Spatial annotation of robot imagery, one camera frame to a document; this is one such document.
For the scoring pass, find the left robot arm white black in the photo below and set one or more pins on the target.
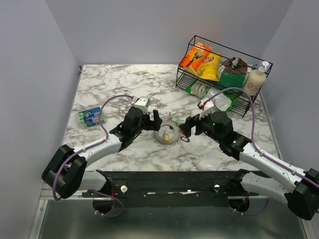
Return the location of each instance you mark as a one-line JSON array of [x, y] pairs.
[[66, 173]]

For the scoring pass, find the orange razor package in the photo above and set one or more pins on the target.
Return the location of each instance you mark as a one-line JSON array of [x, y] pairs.
[[195, 56]]

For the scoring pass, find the cream lotion pump bottle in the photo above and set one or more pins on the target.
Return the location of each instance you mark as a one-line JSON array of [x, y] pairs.
[[255, 79]]

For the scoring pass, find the yellow key tag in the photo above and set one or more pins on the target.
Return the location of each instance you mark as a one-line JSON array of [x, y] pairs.
[[166, 137]]

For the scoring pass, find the dark green bag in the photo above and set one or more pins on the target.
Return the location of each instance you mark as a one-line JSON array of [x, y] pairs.
[[228, 80]]

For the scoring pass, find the aluminium frame rail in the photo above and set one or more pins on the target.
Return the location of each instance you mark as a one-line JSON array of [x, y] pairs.
[[74, 219]]

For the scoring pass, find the green sponge pack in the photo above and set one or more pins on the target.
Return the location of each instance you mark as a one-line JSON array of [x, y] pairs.
[[90, 118]]

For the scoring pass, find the yellow chips bag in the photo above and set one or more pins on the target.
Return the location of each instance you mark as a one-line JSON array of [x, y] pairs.
[[208, 68]]

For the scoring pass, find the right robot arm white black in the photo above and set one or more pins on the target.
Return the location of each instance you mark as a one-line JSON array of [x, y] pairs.
[[293, 186]]

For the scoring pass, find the black wire basket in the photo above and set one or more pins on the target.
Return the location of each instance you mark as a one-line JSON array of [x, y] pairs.
[[184, 78]]

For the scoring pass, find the green key tag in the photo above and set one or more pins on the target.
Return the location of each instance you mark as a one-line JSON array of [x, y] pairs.
[[175, 120]]

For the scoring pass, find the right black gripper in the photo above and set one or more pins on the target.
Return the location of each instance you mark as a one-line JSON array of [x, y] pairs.
[[191, 121]]

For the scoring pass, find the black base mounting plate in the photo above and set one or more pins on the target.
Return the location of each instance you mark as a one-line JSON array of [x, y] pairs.
[[174, 189]]

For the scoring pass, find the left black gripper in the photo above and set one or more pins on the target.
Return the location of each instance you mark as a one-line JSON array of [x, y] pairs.
[[155, 125]]

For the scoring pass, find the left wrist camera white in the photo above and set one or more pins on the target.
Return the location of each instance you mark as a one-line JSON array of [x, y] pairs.
[[142, 103]]

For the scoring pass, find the black key tag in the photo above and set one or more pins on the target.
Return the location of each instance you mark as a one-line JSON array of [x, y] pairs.
[[185, 139]]

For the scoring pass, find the brown crumpled bag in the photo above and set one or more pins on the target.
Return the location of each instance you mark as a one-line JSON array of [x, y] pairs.
[[235, 66]]

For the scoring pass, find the metal keyring holder with rings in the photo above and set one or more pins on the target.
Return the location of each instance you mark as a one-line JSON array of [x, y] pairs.
[[169, 132]]

